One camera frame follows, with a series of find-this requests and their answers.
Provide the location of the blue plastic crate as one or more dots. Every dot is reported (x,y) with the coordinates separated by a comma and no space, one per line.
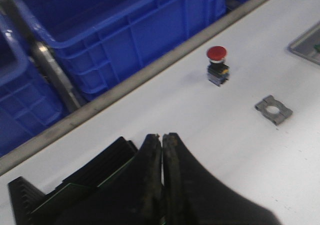
(28,103)
(100,43)

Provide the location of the red emergency stop button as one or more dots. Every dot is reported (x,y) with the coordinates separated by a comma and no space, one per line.
(217,71)

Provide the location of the silver metal tray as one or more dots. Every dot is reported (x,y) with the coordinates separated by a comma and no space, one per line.
(303,45)

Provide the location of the green circuit board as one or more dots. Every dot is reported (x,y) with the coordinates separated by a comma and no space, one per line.
(76,188)
(317,47)

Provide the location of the grey metal clamp block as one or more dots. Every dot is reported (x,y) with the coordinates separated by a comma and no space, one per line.
(273,110)

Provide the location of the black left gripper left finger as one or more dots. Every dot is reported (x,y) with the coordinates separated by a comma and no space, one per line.
(133,198)

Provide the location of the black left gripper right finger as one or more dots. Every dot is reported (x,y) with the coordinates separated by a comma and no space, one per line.
(195,197)

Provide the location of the black slotted board rack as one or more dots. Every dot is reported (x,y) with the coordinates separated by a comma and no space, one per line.
(33,207)

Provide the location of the steel table edge rail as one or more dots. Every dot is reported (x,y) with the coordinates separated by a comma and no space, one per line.
(86,112)

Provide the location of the centre blue plastic crate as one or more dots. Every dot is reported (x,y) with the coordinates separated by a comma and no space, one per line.
(100,43)

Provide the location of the left blue plastic crate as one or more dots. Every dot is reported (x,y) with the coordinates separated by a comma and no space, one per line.
(28,103)

